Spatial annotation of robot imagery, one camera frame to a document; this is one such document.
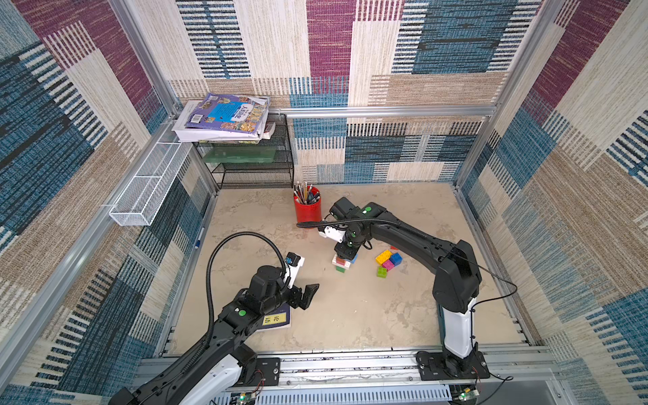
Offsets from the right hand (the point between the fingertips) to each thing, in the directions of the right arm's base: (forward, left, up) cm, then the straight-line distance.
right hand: (349, 251), depth 87 cm
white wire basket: (+4, +59, +24) cm, 63 cm away
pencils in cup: (+24, +17, +4) cm, 29 cm away
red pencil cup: (+19, +14, -2) cm, 24 cm away
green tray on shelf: (+33, +40, +16) cm, 54 cm away
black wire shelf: (+45, +34, +1) cm, 56 cm away
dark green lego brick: (-2, +3, -8) cm, 9 cm away
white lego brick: (-1, +5, -4) cm, 7 cm away
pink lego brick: (-2, +3, -4) cm, 5 cm away
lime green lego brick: (-3, -12, -9) cm, 15 cm away
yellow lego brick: (+2, -13, -8) cm, 15 cm away
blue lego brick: (0, -17, -5) cm, 18 cm away
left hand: (-10, +14, +2) cm, 17 cm away
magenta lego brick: (0, -14, -9) cm, 17 cm away
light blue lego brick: (-8, 0, +8) cm, 11 cm away
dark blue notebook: (-19, +24, -8) cm, 31 cm away
